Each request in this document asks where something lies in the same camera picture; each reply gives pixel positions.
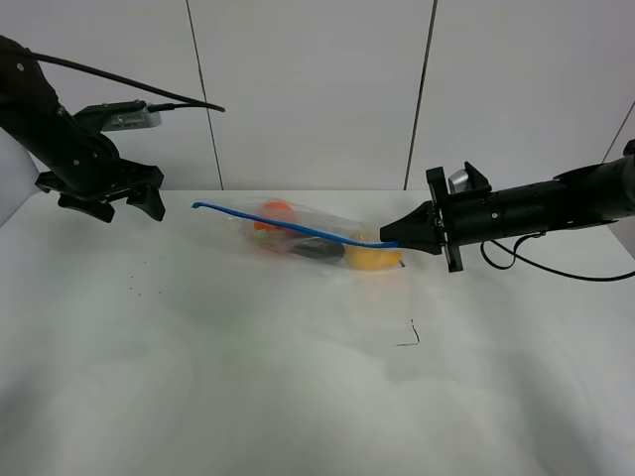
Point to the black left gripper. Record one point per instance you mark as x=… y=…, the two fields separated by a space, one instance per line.
x=92 y=170

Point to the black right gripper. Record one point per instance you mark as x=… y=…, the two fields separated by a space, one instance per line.
x=418 y=229

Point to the clear zip bag blue zipper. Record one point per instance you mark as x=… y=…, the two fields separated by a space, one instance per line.
x=241 y=213

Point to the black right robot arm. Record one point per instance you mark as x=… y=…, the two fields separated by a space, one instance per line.
x=465 y=210

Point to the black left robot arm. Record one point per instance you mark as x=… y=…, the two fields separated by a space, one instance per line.
x=31 y=112

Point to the yellow pear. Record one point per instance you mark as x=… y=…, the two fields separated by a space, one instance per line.
x=371 y=259

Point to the purple eggplant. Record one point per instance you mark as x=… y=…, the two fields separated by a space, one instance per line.
x=318 y=249

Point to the orange fruit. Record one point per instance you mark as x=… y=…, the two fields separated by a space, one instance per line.
x=274 y=210

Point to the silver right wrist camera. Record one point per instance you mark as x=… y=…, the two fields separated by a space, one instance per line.
x=459 y=182

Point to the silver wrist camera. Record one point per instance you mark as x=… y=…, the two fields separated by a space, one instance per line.
x=120 y=116
x=459 y=182

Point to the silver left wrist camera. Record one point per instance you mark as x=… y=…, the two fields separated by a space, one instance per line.
x=120 y=116

